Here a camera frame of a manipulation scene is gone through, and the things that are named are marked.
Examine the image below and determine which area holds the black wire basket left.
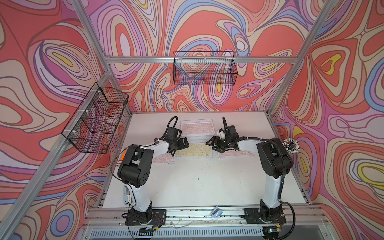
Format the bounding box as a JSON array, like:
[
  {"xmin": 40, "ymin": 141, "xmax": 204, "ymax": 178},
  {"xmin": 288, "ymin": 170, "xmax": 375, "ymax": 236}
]
[{"xmin": 62, "ymin": 83, "xmax": 129, "ymax": 154}]

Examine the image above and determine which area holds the colourful marker pack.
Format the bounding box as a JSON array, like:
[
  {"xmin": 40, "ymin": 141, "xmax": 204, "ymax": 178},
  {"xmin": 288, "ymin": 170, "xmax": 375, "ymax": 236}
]
[{"xmin": 117, "ymin": 151, "xmax": 126, "ymax": 166}]

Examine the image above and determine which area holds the pink keyboard front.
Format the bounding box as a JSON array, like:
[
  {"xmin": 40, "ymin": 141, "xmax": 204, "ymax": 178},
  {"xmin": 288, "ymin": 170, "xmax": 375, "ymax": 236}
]
[{"xmin": 181, "ymin": 119, "xmax": 215, "ymax": 137}]

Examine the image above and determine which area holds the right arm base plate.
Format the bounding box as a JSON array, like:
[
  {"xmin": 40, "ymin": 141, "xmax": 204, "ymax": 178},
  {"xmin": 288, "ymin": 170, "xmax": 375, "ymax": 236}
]
[{"xmin": 241, "ymin": 208, "xmax": 287, "ymax": 225}]

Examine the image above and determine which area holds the pink keyboard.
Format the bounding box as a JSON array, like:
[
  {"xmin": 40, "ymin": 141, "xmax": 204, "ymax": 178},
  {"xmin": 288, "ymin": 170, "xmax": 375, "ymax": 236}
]
[
  {"xmin": 153, "ymin": 153, "xmax": 175, "ymax": 164},
  {"xmin": 218, "ymin": 150, "xmax": 255, "ymax": 158},
  {"xmin": 181, "ymin": 119, "xmax": 215, "ymax": 137}
]

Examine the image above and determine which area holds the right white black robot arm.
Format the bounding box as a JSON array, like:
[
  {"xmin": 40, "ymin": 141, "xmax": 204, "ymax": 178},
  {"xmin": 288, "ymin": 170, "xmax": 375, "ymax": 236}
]
[{"xmin": 206, "ymin": 126, "xmax": 293, "ymax": 222}]

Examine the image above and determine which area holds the black wire basket back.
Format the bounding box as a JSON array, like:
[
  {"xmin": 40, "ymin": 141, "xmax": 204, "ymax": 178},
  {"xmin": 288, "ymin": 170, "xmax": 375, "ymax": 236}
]
[{"xmin": 173, "ymin": 50, "xmax": 238, "ymax": 86}]

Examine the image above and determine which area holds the metal cup with pencils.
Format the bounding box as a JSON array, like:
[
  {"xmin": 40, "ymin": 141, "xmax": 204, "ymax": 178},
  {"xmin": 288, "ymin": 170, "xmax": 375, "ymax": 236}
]
[{"xmin": 283, "ymin": 138, "xmax": 300, "ymax": 154}]

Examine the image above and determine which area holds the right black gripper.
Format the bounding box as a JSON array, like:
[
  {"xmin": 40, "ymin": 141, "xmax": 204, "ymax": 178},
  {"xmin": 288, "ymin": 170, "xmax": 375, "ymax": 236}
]
[{"xmin": 205, "ymin": 136, "xmax": 231, "ymax": 153}]

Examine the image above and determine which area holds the yellow keyboard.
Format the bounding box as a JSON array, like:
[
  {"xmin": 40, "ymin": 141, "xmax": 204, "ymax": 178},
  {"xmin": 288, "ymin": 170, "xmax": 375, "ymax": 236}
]
[{"xmin": 175, "ymin": 143, "xmax": 213, "ymax": 159}]

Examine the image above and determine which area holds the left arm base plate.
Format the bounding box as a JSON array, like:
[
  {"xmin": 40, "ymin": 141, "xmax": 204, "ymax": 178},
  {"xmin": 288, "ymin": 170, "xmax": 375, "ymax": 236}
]
[{"xmin": 123, "ymin": 209, "xmax": 167, "ymax": 227}]

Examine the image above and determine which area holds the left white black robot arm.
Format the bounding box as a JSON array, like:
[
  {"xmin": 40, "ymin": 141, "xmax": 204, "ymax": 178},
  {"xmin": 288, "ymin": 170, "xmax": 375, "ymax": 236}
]
[{"xmin": 118, "ymin": 127, "xmax": 189, "ymax": 215}]

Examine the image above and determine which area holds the pink keyboard left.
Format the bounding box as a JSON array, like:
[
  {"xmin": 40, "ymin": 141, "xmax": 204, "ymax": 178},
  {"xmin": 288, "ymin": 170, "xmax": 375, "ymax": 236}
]
[{"xmin": 153, "ymin": 153, "xmax": 175, "ymax": 164}]

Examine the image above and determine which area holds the black wire basket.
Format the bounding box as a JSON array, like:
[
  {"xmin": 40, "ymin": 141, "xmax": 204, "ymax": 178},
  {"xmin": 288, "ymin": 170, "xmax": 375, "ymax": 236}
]
[
  {"xmin": 173, "ymin": 50, "xmax": 238, "ymax": 86},
  {"xmin": 62, "ymin": 83, "xmax": 129, "ymax": 154}
]

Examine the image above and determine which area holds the pink keyboard right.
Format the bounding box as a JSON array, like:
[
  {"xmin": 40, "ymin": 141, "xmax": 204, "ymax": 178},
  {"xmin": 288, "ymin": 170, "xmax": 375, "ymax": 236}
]
[{"xmin": 218, "ymin": 150, "xmax": 255, "ymax": 158}]

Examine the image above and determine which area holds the blue white binder clip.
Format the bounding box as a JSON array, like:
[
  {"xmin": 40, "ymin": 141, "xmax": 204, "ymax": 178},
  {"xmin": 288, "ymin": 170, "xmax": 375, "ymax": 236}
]
[{"xmin": 211, "ymin": 207, "xmax": 223, "ymax": 218}]

